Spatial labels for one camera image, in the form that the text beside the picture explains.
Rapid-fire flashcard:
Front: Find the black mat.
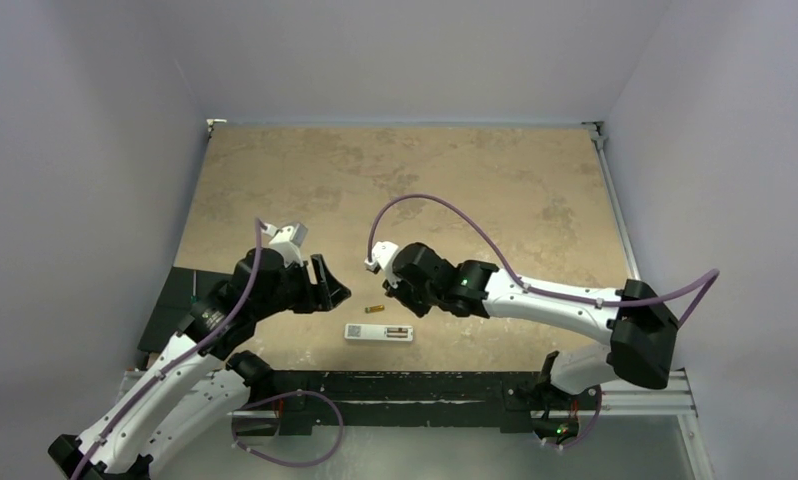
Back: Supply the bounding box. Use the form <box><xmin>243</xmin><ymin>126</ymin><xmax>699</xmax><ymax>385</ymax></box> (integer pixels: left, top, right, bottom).
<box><xmin>137</xmin><ymin>267</ymin><xmax>231</xmax><ymax>354</ymax></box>

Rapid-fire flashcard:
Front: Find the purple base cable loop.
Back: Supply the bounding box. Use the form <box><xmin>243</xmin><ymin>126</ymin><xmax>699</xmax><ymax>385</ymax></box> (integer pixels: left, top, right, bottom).
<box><xmin>229</xmin><ymin>389</ymin><xmax>344</xmax><ymax>470</ymax></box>

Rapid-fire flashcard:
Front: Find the aluminium frame rail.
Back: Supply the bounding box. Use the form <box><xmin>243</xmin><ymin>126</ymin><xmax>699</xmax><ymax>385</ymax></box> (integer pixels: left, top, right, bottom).
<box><xmin>581</xmin><ymin>121</ymin><xmax>715</xmax><ymax>479</ymax></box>

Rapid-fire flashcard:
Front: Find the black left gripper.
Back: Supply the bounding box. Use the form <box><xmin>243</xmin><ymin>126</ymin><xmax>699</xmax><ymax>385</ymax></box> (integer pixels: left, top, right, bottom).
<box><xmin>253</xmin><ymin>252</ymin><xmax>349</xmax><ymax>319</ymax></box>

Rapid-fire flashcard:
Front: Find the white remote control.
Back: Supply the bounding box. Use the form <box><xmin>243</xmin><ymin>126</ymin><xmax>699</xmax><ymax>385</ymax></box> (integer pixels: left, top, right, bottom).
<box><xmin>344</xmin><ymin>323</ymin><xmax>414</xmax><ymax>343</ymax></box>

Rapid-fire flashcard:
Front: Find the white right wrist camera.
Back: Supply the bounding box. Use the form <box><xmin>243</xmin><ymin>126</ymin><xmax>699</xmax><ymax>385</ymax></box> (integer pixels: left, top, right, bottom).
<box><xmin>364</xmin><ymin>241</ymin><xmax>399</xmax><ymax>275</ymax></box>

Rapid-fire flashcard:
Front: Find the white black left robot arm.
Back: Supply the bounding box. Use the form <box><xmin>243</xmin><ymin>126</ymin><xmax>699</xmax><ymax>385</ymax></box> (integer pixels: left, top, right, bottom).
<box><xmin>48</xmin><ymin>247</ymin><xmax>351</xmax><ymax>479</ymax></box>

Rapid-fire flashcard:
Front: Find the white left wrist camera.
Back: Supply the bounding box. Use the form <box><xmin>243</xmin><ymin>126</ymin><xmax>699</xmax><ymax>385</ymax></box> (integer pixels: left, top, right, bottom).
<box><xmin>262</xmin><ymin>222</ymin><xmax>308</xmax><ymax>266</ymax></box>

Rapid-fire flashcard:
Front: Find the gold green AAA battery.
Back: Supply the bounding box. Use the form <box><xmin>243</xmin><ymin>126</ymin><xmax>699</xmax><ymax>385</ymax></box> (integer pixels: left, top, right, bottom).
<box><xmin>364</xmin><ymin>305</ymin><xmax>386</xmax><ymax>314</ymax></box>

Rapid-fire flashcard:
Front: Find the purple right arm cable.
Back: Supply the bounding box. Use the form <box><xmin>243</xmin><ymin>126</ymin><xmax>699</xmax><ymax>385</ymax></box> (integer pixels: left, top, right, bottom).
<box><xmin>365</xmin><ymin>193</ymin><xmax>720</xmax><ymax>329</ymax></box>

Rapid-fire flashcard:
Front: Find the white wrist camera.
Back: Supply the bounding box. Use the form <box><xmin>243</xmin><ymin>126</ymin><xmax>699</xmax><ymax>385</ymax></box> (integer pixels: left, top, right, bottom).
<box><xmin>364</xmin><ymin>241</ymin><xmax>399</xmax><ymax>275</ymax></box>
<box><xmin>262</xmin><ymin>222</ymin><xmax>308</xmax><ymax>266</ymax></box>

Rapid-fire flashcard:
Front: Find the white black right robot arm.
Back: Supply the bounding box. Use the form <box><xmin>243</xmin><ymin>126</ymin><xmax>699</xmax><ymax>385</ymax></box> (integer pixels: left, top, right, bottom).
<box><xmin>365</xmin><ymin>242</ymin><xmax>679</xmax><ymax>407</ymax></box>

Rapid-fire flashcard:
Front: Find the green handled screwdriver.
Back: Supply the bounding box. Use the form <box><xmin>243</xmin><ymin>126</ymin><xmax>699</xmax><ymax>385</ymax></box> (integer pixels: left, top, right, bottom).
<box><xmin>190</xmin><ymin>270</ymin><xmax>197</xmax><ymax>305</ymax></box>

